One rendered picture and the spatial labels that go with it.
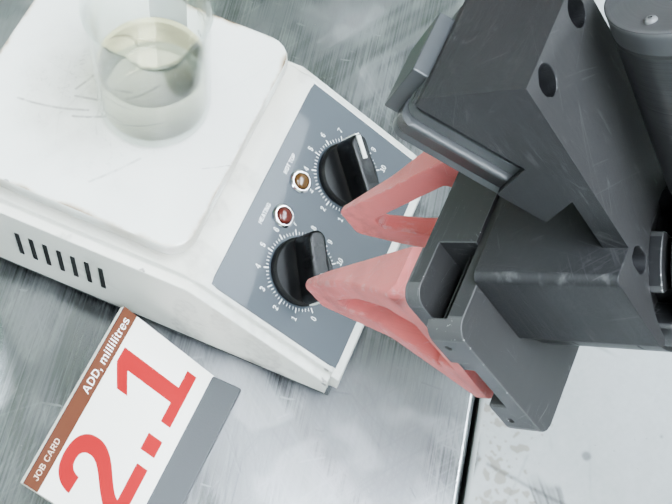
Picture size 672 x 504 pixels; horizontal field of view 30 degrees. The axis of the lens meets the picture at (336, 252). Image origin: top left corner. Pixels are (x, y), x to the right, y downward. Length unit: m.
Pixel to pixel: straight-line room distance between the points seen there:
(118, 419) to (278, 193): 0.12
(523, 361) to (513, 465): 0.19
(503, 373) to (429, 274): 0.04
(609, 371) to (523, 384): 0.22
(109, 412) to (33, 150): 0.12
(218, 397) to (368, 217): 0.15
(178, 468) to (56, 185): 0.14
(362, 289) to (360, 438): 0.18
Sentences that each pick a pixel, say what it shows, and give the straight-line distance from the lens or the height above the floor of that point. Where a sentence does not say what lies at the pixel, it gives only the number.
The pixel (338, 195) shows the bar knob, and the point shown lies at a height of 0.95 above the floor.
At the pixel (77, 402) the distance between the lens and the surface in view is 0.56.
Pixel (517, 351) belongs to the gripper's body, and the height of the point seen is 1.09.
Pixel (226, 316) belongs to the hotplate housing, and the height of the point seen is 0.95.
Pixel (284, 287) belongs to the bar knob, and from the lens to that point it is 0.56.
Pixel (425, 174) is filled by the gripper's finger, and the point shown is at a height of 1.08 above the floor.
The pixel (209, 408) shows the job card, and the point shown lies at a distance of 0.59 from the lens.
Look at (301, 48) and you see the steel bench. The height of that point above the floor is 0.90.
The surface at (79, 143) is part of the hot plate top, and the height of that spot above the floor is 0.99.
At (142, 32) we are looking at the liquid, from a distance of 0.55.
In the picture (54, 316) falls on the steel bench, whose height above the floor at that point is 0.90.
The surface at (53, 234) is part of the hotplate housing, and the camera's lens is 0.57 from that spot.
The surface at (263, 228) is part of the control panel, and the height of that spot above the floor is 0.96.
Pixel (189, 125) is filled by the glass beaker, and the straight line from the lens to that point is 0.55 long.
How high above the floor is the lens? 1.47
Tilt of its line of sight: 63 degrees down
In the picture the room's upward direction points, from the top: 11 degrees clockwise
